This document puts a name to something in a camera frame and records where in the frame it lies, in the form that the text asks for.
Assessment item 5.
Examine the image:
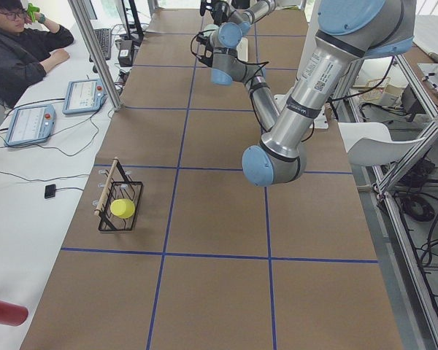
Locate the yellow cup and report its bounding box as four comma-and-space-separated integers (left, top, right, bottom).
110, 198, 136, 219

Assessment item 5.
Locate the white plastic chair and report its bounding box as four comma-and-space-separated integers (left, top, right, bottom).
338, 122, 426, 166

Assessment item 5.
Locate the person in black hoodie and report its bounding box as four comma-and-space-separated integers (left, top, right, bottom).
0, 1, 74, 108

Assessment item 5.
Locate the near blue teach pendant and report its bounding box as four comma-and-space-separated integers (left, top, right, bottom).
4, 104, 56, 147

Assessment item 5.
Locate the black keyboard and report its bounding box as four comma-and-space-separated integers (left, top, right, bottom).
93, 28, 112, 61

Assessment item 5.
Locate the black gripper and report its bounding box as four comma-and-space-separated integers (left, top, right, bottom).
199, 32, 214, 68

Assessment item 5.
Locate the aluminium frame rail right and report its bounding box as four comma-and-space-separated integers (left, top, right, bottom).
361, 54, 438, 350

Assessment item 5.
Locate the black wire cup rack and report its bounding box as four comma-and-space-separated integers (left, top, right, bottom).
94, 157, 144, 233

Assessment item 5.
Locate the cream rabbit tray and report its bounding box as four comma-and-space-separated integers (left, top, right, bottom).
236, 37, 249, 62

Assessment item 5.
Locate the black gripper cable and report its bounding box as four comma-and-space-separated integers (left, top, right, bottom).
189, 31, 269, 87

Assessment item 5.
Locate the far blue teach pendant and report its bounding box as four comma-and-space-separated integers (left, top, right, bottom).
62, 79, 107, 115

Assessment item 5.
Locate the red cylinder bottle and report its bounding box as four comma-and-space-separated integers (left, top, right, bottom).
0, 300, 28, 326

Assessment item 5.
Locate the blue teach pendant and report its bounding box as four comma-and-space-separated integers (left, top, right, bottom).
4, 104, 56, 147
62, 79, 107, 115

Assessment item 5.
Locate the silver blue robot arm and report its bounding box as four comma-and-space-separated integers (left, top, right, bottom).
198, 0, 416, 187
199, 0, 278, 26

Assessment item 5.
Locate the small black puck device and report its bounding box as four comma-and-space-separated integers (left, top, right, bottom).
44, 184, 57, 199

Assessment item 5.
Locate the black power adapter box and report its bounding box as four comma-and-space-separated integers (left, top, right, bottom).
118, 40, 134, 67

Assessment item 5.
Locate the aluminium frame post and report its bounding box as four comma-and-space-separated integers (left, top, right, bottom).
68, 0, 122, 112

